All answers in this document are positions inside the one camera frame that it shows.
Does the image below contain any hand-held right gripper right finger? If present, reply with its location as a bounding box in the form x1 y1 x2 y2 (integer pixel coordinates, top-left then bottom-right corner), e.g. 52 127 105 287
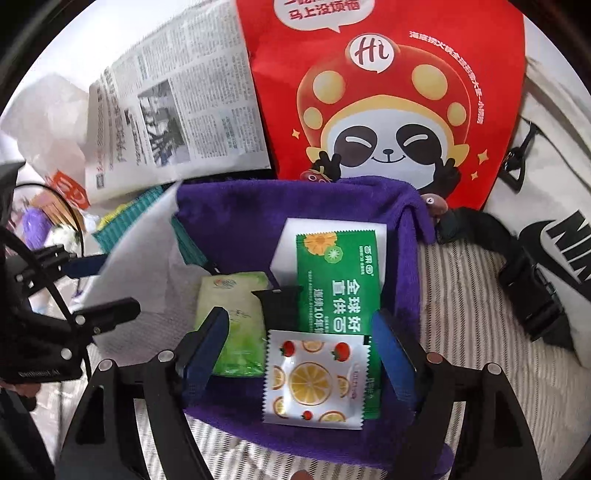
370 308 543 480

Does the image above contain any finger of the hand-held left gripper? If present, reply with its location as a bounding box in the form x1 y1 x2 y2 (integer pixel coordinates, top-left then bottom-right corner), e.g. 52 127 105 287
55 298 141 336
17 244 110 283

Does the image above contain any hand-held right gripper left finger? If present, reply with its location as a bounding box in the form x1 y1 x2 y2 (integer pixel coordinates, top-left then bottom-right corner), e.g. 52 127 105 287
58 306 230 480

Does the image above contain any light green tissue pack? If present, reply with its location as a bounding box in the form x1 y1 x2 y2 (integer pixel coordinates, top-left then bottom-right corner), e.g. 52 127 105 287
194 272 270 377

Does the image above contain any white tissue paper sheet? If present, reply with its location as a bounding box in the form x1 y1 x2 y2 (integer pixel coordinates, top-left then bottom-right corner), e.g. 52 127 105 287
81 182 222 370

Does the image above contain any white orange print sachet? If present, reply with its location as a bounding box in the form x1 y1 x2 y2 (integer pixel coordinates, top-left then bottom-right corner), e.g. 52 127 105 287
262 330 370 431

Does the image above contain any green printed wipe packet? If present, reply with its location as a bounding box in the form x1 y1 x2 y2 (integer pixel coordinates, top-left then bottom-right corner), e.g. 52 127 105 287
295 231 386 420

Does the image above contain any black strap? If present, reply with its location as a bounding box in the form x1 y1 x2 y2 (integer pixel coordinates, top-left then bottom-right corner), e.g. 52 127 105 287
250 287 304 334

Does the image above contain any white sponge block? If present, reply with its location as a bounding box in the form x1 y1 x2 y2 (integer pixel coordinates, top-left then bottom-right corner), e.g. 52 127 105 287
270 218 389 287

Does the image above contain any purple towel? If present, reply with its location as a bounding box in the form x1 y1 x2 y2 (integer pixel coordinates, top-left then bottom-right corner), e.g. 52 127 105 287
173 178 451 480

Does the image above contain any white plastic shopping bag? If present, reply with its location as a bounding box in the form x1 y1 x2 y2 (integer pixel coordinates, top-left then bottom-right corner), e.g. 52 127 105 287
0 74 93 213

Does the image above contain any newspaper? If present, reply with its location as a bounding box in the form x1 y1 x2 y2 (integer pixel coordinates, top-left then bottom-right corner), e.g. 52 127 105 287
85 0 273 204

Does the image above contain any white waist bag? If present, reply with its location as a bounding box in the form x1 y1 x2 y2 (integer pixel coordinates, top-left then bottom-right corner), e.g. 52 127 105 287
436 55 591 365

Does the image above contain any red panda paper bag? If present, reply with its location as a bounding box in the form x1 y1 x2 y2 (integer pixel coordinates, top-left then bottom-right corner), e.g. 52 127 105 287
235 0 527 213

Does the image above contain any black cable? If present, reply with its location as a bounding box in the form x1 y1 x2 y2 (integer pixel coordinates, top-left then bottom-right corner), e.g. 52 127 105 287
0 182 93 384

